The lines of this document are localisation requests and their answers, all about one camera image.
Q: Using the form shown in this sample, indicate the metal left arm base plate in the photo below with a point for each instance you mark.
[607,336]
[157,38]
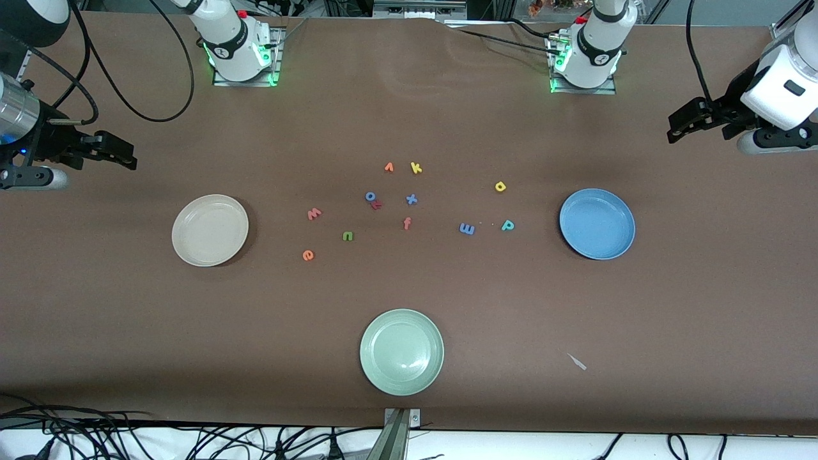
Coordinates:
[607,91]

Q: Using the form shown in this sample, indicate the metal table edge bracket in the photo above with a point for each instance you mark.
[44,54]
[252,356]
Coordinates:
[397,441]

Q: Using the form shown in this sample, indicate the green plate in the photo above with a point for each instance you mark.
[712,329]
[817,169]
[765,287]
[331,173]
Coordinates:
[401,352]

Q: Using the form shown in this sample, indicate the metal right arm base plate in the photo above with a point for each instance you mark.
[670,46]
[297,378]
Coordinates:
[223,82]

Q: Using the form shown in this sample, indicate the brown table cover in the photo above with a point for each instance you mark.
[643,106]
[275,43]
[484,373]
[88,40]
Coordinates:
[447,287]

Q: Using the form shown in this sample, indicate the grey metal box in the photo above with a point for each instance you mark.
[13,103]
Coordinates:
[418,7]

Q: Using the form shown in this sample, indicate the pink foam letter w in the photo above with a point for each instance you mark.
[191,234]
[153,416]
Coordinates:
[314,214]

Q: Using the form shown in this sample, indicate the aluminium frame rail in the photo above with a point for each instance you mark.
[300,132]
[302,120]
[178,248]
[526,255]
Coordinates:
[789,19]
[27,64]

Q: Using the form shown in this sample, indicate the orange decorative object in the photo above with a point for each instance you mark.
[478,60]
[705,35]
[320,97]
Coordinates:
[549,6]

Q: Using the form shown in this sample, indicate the blue foam letter m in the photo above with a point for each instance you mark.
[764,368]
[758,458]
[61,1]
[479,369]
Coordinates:
[467,229]

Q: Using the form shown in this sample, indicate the teal foam letter p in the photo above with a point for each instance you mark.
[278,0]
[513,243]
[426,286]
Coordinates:
[508,225]

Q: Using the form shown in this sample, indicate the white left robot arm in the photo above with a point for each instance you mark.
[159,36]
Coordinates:
[597,45]

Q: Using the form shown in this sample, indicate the blue plate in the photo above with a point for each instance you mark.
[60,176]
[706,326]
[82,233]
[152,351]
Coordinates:
[597,223]

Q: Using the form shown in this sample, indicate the beige plate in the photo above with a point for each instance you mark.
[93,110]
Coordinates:
[209,230]

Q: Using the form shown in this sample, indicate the small white paper scrap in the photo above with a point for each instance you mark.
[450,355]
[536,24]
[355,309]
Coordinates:
[577,362]

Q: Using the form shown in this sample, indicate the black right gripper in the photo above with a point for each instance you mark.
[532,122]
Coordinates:
[51,142]

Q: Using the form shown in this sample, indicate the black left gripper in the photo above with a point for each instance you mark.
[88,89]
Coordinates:
[732,106]

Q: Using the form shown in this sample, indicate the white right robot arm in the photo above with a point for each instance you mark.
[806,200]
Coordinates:
[230,38]

